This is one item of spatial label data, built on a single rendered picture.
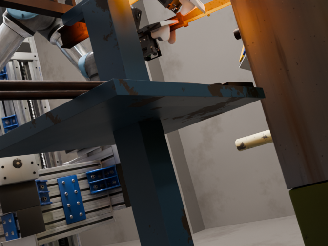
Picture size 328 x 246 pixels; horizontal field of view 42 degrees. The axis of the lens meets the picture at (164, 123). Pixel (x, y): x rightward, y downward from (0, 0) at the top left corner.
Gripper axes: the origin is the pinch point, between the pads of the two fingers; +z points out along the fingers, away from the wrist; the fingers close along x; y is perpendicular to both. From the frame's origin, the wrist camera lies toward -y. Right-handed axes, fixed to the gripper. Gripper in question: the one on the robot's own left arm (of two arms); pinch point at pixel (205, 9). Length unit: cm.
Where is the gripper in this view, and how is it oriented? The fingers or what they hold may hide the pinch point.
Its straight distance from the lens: 129.1
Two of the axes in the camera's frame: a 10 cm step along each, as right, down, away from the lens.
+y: -6.3, 7.2, 2.9
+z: 6.4, 6.9, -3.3
